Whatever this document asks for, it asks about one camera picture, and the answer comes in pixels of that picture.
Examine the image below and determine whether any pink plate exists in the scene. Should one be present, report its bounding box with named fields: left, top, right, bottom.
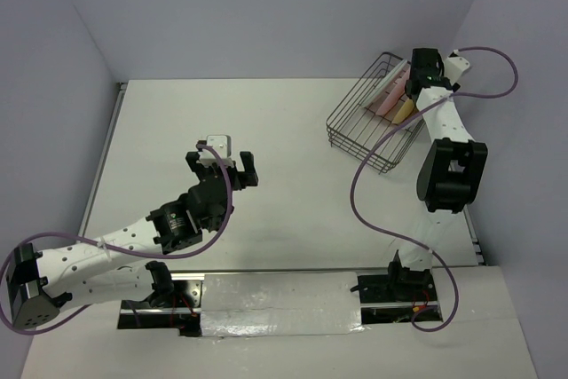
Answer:
left=376, top=70, right=410, bottom=116

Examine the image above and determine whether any dark wire dish rack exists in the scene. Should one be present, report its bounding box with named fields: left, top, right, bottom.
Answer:
left=326, top=51, right=424, bottom=174

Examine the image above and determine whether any white blue-rimmed fruit plate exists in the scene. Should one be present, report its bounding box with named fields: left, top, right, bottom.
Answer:
left=361, top=59, right=408, bottom=110

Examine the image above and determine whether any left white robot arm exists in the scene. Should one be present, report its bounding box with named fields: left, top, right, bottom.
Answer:
left=1, top=141, right=258, bottom=336

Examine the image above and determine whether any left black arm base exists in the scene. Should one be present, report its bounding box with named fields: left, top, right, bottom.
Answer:
left=117, top=261, right=205, bottom=337

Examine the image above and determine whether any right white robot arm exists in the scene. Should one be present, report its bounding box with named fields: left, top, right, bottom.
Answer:
left=397, top=48, right=488, bottom=272

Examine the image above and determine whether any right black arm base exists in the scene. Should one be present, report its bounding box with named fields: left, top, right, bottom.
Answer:
left=350, top=253, right=442, bottom=325

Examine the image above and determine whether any yellow plate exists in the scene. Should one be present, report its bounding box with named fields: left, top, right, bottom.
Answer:
left=391, top=99, right=415, bottom=125

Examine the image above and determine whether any silver tape-covered panel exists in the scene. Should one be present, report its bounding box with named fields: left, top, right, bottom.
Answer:
left=200, top=272, right=363, bottom=337

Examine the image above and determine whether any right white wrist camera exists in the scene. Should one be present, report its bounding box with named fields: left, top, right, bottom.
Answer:
left=443, top=50, right=470, bottom=85

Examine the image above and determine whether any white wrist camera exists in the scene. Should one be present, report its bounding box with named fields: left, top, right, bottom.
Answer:
left=197, top=135, right=233, bottom=167
left=443, top=50, right=470, bottom=85

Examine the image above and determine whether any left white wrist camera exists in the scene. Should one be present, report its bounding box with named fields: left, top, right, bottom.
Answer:
left=197, top=135, right=233, bottom=167

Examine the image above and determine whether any aluminium table rail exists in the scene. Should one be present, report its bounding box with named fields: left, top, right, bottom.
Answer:
left=78, top=82, right=128, bottom=237

